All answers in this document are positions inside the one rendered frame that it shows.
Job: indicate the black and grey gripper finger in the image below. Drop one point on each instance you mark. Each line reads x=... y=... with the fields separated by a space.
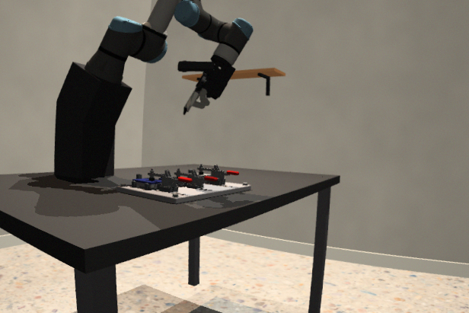
x=198 y=97
x=200 y=106

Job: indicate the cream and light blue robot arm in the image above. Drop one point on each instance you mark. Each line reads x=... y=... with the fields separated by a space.
x=147 y=41

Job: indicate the red-handled toggle clamp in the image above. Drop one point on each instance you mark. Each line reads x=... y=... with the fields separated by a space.
x=216 y=172

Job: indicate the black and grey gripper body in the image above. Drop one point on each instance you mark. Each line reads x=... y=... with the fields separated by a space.
x=216 y=85

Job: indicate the toggle clamp with red handle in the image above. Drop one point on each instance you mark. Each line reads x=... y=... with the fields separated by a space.
x=197 y=180
x=168 y=183

